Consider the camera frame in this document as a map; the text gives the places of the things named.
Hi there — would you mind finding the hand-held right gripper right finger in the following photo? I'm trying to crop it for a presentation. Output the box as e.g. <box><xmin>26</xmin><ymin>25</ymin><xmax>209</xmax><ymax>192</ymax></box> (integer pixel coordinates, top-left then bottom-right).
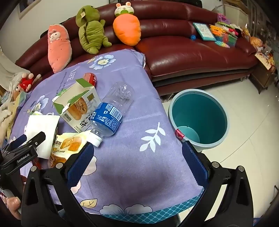
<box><xmin>179</xmin><ymin>141</ymin><xmax>260</xmax><ymax>227</ymax></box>

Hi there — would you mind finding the yellow cake wrapper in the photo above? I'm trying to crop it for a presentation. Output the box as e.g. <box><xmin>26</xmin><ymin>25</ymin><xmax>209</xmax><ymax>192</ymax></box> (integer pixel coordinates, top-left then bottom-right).
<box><xmin>48</xmin><ymin>132</ymin><xmax>91</xmax><ymax>168</ymax></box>

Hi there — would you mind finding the teal picture book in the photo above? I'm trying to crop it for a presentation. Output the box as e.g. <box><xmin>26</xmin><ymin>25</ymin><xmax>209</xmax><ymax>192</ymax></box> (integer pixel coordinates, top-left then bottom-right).
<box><xmin>193</xmin><ymin>22</ymin><xmax>216</xmax><ymax>41</ymax></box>

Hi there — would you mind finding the white paper tissue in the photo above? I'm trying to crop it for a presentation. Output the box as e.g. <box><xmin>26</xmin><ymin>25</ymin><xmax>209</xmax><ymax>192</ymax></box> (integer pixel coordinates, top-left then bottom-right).
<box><xmin>25</xmin><ymin>115</ymin><xmax>61</xmax><ymax>159</ymax></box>

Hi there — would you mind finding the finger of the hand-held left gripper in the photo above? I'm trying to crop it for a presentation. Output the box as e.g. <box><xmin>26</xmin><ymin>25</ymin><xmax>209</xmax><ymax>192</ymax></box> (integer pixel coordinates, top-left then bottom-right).
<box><xmin>0</xmin><ymin>131</ymin><xmax>47</xmax><ymax>174</ymax></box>
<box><xmin>3</xmin><ymin>134</ymin><xmax>28</xmax><ymax>152</ymax></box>

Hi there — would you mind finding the green dinosaur plush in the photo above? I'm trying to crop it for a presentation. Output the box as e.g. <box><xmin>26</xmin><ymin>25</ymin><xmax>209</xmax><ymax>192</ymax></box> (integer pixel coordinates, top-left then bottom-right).
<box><xmin>76</xmin><ymin>5</ymin><xmax>112</xmax><ymax>55</ymax></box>

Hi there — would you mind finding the cream plush toy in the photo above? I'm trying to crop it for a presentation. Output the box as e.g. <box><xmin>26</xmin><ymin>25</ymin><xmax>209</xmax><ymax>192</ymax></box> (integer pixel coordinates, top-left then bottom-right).
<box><xmin>0</xmin><ymin>102</ymin><xmax>18</xmax><ymax>144</ymax></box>

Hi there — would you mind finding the orange plastic bag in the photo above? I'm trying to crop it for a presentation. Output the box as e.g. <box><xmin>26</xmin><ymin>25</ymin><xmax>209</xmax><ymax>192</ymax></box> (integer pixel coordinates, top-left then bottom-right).
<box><xmin>250</xmin><ymin>36</ymin><xmax>263</xmax><ymax>47</ymax></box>

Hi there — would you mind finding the green white pastry box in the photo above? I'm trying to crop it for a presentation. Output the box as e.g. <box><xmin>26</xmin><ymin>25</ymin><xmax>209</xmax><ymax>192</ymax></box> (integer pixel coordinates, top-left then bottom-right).
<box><xmin>52</xmin><ymin>78</ymin><xmax>98</xmax><ymax>133</ymax></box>

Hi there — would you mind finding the pink sweet potato plush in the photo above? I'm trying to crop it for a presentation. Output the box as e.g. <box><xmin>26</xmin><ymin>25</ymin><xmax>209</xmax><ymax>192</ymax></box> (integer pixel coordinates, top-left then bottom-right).
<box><xmin>47</xmin><ymin>24</ymin><xmax>73</xmax><ymax>73</ymax></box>

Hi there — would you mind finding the white cloth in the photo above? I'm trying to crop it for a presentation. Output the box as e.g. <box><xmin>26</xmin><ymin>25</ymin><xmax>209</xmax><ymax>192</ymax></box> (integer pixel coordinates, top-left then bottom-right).
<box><xmin>0</xmin><ymin>50</ymin><xmax>29</xmax><ymax>92</ymax></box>

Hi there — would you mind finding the red drink can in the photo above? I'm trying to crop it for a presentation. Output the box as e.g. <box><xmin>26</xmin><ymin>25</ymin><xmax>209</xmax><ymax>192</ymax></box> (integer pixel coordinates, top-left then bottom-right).
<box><xmin>82</xmin><ymin>73</ymin><xmax>97</xmax><ymax>86</ymax></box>

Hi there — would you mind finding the purple floral blanket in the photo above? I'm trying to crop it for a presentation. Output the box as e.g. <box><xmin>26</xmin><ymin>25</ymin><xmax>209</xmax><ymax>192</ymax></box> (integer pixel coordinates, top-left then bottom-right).
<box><xmin>6</xmin><ymin>50</ymin><xmax>205</xmax><ymax>224</ymax></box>

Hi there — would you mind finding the pile of colourful toys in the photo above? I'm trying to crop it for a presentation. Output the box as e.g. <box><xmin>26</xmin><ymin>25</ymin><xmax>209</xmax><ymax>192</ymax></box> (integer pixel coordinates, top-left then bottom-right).
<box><xmin>209</xmin><ymin>13</ymin><xmax>243</xmax><ymax>48</ymax></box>

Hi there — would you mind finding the teal plastic bin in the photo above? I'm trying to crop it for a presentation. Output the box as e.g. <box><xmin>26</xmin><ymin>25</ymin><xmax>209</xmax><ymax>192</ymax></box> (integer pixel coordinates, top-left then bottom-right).
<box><xmin>168</xmin><ymin>89</ymin><xmax>230</xmax><ymax>153</ymax></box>

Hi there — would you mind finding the clear plastic water bottle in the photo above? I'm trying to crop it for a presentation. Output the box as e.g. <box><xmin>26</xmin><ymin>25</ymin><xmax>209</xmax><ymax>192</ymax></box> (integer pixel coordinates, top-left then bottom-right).
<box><xmin>87</xmin><ymin>82</ymin><xmax>135</xmax><ymax>147</ymax></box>

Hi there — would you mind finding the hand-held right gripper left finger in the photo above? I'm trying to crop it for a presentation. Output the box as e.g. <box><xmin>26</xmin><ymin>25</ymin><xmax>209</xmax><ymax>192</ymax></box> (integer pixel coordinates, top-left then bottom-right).
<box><xmin>21</xmin><ymin>141</ymin><xmax>96</xmax><ymax>227</ymax></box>

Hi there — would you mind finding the dark red leather sofa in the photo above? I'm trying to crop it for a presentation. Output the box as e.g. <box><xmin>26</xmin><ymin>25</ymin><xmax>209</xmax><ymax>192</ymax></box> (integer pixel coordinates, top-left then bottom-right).
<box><xmin>15</xmin><ymin>0</ymin><xmax>259</xmax><ymax>96</ymax></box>

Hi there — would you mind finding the orange carrot rabbit plush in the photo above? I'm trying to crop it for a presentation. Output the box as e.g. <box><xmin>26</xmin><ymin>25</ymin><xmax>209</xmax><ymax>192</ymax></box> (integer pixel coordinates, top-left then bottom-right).
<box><xmin>113</xmin><ymin>2</ymin><xmax>142</xmax><ymax>46</ymax></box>

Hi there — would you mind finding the wooden side table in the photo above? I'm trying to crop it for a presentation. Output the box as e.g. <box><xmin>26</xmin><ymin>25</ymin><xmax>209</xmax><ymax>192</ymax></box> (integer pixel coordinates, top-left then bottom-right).
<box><xmin>251</xmin><ymin>52</ymin><xmax>278</xmax><ymax>94</ymax></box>

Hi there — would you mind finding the small red plush toy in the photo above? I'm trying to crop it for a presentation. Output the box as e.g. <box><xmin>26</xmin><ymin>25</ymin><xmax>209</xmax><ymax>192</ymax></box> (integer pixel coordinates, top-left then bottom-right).
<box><xmin>15</xmin><ymin>73</ymin><xmax>42</xmax><ymax>92</ymax></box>

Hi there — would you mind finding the person's left hand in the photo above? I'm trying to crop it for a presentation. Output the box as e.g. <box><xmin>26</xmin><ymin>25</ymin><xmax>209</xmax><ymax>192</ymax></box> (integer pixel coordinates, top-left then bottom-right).
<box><xmin>6</xmin><ymin>196</ymin><xmax>22</xmax><ymax>221</ymax></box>

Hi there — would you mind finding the wall picture frame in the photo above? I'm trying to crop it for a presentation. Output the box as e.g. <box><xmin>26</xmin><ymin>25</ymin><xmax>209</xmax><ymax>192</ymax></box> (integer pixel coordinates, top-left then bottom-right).
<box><xmin>18</xmin><ymin>0</ymin><xmax>31</xmax><ymax>20</ymax></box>

